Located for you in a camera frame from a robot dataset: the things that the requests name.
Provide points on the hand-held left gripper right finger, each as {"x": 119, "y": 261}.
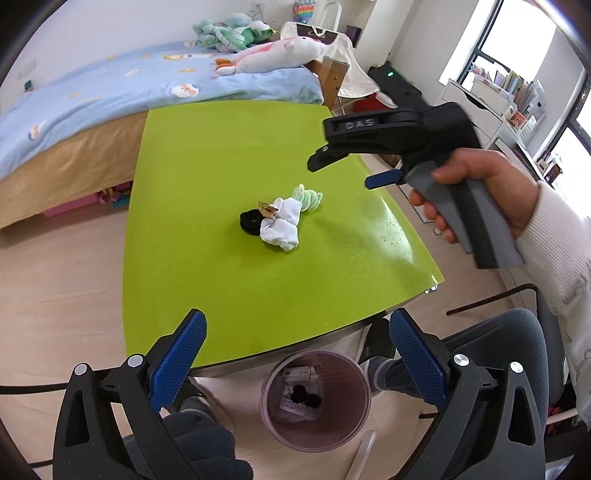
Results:
{"x": 415, "y": 360}

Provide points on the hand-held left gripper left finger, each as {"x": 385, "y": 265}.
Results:
{"x": 180, "y": 360}

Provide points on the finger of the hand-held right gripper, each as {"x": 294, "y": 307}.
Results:
{"x": 323, "y": 159}
{"x": 383, "y": 179}

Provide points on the pink plastic trash bin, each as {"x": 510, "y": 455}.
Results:
{"x": 351, "y": 415}

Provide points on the white cardboard sock box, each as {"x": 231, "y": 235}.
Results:
{"x": 302, "y": 373}

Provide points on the black sock bundle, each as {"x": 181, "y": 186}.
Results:
{"x": 304, "y": 396}

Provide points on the purple printed paper package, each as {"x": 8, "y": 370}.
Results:
{"x": 293, "y": 406}

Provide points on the person's right forearm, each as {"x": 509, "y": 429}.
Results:
{"x": 558, "y": 277}

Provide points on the person's right hand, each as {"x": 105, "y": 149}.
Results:
{"x": 503, "y": 184}

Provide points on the light green sock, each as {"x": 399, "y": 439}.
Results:
{"x": 308, "y": 197}

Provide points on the black shoe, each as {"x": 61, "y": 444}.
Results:
{"x": 376, "y": 341}

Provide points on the white drawer cabinet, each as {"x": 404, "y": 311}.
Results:
{"x": 471, "y": 104}

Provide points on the red storage box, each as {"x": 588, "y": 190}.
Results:
{"x": 369, "y": 104}

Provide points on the white sock pair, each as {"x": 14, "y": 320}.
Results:
{"x": 281, "y": 226}

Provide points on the row of books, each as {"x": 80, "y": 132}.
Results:
{"x": 508, "y": 97}

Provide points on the black sock with brown tag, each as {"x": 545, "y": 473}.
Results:
{"x": 251, "y": 221}

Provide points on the pink and white plush toy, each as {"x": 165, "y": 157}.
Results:
{"x": 277, "y": 55}

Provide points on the purple box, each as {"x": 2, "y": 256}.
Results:
{"x": 353, "y": 35}

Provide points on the window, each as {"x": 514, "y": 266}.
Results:
{"x": 517, "y": 41}

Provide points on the white oval fan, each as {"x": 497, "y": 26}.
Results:
{"x": 327, "y": 14}

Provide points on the rainbow pop bag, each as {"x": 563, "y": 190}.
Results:
{"x": 304, "y": 9}

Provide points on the green plush toy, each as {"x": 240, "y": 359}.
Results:
{"x": 231, "y": 32}

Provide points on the colourful toy blocks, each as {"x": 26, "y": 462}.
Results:
{"x": 115, "y": 196}

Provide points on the pink box under bed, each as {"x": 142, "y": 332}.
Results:
{"x": 69, "y": 206}

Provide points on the wooden bed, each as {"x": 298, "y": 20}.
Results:
{"x": 69, "y": 170}

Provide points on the bed with blue blanket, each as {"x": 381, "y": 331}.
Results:
{"x": 115, "y": 87}

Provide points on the black chair frame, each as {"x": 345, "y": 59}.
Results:
{"x": 494, "y": 300}

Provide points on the white wall outlet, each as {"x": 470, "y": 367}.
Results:
{"x": 27, "y": 67}
{"x": 256, "y": 7}

